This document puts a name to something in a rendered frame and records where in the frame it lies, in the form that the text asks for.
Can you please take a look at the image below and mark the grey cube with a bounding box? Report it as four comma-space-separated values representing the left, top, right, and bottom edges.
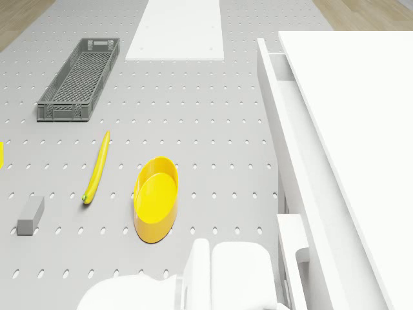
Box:
17, 195, 45, 237

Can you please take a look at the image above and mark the white board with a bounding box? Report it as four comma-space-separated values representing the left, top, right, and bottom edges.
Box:
125, 0, 225, 61

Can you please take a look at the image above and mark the yellow bowl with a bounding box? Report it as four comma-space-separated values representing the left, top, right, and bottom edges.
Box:
133, 156, 179, 244

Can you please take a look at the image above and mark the banana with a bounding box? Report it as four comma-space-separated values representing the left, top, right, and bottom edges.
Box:
81, 130, 111, 205

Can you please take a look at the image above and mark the dark grey basket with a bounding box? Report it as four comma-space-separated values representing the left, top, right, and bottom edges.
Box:
36, 37, 121, 123

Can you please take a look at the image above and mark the white cabinet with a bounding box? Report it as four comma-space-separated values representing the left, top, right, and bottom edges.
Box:
278, 30, 413, 310

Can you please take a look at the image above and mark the white drawer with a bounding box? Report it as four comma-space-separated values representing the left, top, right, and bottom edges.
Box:
257, 37, 388, 310

